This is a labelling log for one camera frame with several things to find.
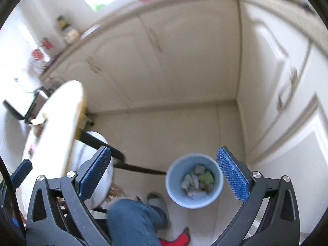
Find light blue trash bin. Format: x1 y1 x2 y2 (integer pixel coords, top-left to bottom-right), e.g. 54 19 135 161
165 153 223 209

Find cream kitchen cabinets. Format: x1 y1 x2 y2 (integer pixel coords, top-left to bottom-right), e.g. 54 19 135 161
42 0 327 236

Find round white marble table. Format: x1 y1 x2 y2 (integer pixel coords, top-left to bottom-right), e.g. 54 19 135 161
19 79 115 217

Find black table leg base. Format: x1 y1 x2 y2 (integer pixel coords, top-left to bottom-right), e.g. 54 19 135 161
78 129 166 175

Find person's blue jeans leg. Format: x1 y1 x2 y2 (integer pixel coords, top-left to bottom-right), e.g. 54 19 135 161
107 199 164 246

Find black silver rice cooker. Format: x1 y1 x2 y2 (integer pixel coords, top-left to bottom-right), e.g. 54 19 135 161
3 87 50 125

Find grey slipper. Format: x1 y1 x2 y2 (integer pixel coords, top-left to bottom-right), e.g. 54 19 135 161
146 192 171 229

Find red slipper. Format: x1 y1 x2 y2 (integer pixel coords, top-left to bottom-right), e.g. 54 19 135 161
159 227 191 246

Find glass jar with food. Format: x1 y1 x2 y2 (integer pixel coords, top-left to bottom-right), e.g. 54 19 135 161
56 15 80 45

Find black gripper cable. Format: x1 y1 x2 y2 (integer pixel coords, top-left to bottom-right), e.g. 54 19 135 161
0 155 26 236

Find wire cup rack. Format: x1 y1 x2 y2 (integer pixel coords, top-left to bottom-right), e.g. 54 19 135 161
28 37 60 74

